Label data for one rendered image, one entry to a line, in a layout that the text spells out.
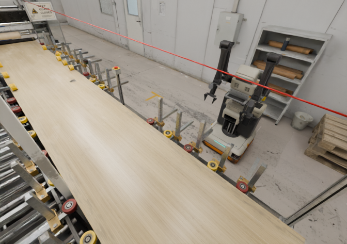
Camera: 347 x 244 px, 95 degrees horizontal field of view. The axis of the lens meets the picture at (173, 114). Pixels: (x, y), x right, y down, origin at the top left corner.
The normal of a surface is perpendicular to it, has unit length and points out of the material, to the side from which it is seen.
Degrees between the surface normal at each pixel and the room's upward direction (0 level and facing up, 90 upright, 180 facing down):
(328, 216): 0
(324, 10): 90
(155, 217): 0
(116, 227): 0
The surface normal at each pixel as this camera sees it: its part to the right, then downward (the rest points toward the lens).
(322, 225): 0.05, -0.77
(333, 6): -0.67, 0.44
